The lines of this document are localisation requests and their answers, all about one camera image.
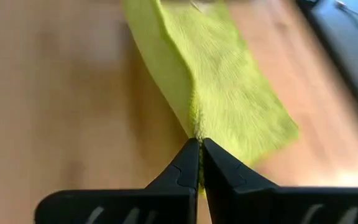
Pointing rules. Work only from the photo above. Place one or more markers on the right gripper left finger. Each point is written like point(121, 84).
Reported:
point(166, 202)

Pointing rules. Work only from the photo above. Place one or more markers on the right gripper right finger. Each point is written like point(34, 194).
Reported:
point(244, 202)

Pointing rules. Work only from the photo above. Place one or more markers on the yellow microfiber towel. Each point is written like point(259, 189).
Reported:
point(222, 93)

